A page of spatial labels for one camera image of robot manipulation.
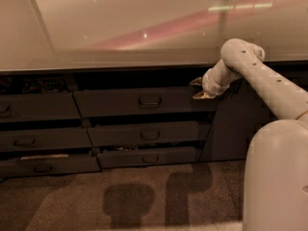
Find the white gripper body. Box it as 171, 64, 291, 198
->
201, 68, 229, 96

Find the dark cabinet door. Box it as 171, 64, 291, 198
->
201, 67, 307, 162

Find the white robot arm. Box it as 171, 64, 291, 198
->
191, 38, 308, 231

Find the glossy counter top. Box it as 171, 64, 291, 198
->
0, 0, 308, 72

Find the dark drawer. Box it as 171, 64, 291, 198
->
0, 128, 91, 152
73, 87, 218, 117
0, 92, 79, 122
97, 146, 201, 168
88, 121, 210, 146
0, 154, 101, 178

